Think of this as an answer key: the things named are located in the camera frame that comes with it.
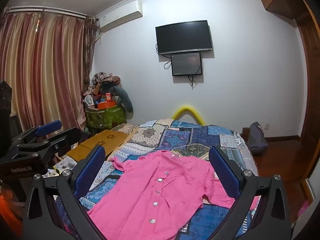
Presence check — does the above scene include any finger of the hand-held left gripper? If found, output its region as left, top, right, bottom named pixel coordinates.
left=11, top=120, right=63, bottom=147
left=19, top=127, right=82, bottom=162

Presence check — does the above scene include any pink striped curtain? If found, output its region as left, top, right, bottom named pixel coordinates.
left=0, top=12, right=88, bottom=135

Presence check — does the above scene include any pink button shirt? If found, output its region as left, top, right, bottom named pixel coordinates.
left=86, top=150, right=260, bottom=240

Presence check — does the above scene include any blue patchwork blanket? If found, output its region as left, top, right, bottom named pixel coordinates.
left=54, top=119, right=259, bottom=240

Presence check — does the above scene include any grey bag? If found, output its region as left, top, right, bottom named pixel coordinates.
left=247, top=122, right=268, bottom=155

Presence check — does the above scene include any black wall television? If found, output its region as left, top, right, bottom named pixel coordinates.
left=155, top=20, right=213, bottom=55

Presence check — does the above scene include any printed cardboard box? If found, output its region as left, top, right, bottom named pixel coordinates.
left=53, top=155, right=78, bottom=177

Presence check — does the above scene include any pink object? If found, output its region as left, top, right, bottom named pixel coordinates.
left=297, top=200, right=312, bottom=222

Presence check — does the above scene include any brown patterned curtain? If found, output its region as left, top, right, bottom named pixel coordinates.
left=84, top=15, right=98, bottom=103

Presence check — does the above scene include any orange box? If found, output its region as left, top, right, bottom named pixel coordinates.
left=94, top=100, right=117, bottom=110

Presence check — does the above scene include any yellow foam tube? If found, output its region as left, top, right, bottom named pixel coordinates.
left=171, top=104, right=207, bottom=125

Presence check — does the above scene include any brown wooden door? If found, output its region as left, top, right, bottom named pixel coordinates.
left=297, top=5, right=320, bottom=200

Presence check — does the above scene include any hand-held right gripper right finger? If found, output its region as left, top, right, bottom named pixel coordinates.
left=209, top=145, right=293, bottom=240

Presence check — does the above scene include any white air conditioner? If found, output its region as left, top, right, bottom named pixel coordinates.
left=96, top=0, right=143, bottom=32

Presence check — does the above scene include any grey plush toy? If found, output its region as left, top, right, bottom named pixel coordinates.
left=111, top=86, right=134, bottom=112

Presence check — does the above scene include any pile of clothes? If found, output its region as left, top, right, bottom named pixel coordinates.
left=82, top=72, right=123, bottom=104

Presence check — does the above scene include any small black monitor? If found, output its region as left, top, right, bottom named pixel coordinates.
left=171, top=53, right=203, bottom=77

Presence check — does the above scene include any person's orange garment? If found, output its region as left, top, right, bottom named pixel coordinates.
left=0, top=182, right=25, bottom=240

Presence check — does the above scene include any curtain rail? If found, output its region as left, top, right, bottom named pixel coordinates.
left=5, top=6, right=88, bottom=20

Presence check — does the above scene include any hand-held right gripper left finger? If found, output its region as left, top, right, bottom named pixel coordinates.
left=22, top=145, right=107, bottom=240

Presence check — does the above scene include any yellow wooden lap desk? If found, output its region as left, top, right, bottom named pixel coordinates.
left=66, top=129, right=129, bottom=162

